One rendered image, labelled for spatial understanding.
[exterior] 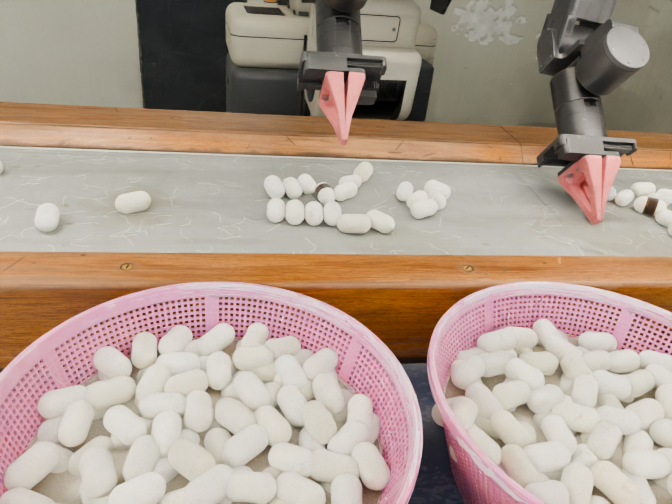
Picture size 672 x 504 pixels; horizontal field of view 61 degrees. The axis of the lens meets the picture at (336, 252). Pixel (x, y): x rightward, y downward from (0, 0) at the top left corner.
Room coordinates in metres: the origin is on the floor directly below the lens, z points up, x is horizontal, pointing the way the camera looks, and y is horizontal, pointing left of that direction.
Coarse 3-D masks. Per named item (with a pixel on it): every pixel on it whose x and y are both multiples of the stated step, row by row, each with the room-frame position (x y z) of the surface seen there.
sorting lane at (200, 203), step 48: (0, 192) 0.56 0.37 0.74; (48, 192) 0.57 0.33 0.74; (96, 192) 0.58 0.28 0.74; (192, 192) 0.61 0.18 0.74; (240, 192) 0.62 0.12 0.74; (384, 192) 0.67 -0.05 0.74; (480, 192) 0.70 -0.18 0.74; (528, 192) 0.72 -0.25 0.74; (0, 240) 0.46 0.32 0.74; (48, 240) 0.47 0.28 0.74; (96, 240) 0.48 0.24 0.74; (144, 240) 0.49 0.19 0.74; (192, 240) 0.50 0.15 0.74; (240, 240) 0.51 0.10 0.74; (288, 240) 0.52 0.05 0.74; (336, 240) 0.53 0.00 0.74; (384, 240) 0.54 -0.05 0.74; (432, 240) 0.55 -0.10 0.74; (480, 240) 0.56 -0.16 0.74; (528, 240) 0.58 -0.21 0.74; (576, 240) 0.59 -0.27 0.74; (624, 240) 0.60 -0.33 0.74
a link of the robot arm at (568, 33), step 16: (560, 0) 0.83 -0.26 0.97; (576, 0) 0.80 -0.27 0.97; (592, 0) 0.80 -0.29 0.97; (608, 0) 0.81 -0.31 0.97; (560, 16) 0.81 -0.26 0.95; (576, 16) 0.80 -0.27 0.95; (592, 16) 0.80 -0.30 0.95; (608, 16) 0.81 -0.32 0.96; (560, 32) 0.80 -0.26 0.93; (576, 32) 0.80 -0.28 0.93; (592, 32) 0.81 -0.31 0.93; (560, 48) 0.79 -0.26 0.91
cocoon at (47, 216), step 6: (42, 204) 0.50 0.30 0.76; (48, 204) 0.50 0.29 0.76; (42, 210) 0.49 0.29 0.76; (48, 210) 0.49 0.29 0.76; (54, 210) 0.50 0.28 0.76; (36, 216) 0.48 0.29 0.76; (42, 216) 0.48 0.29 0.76; (48, 216) 0.48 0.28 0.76; (54, 216) 0.49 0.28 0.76; (36, 222) 0.48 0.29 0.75; (42, 222) 0.48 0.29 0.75; (48, 222) 0.48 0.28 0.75; (54, 222) 0.49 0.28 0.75; (42, 228) 0.48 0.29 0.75; (48, 228) 0.48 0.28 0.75; (54, 228) 0.49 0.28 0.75
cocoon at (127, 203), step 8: (136, 192) 0.55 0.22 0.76; (144, 192) 0.56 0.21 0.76; (120, 200) 0.54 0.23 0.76; (128, 200) 0.54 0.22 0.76; (136, 200) 0.54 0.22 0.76; (144, 200) 0.55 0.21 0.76; (120, 208) 0.53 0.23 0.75; (128, 208) 0.53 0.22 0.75; (136, 208) 0.54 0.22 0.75; (144, 208) 0.55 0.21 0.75
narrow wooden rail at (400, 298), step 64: (0, 256) 0.40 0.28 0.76; (64, 256) 0.41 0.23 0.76; (128, 256) 0.42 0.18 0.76; (192, 256) 0.43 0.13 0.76; (256, 256) 0.44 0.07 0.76; (320, 256) 0.45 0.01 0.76; (384, 256) 0.46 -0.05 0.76; (448, 256) 0.48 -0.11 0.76; (512, 256) 0.49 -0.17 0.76; (576, 256) 0.50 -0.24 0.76; (640, 256) 0.52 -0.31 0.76; (0, 320) 0.36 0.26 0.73; (64, 320) 0.37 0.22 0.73; (192, 320) 0.39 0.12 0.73; (384, 320) 0.42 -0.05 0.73; (576, 320) 0.45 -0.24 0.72
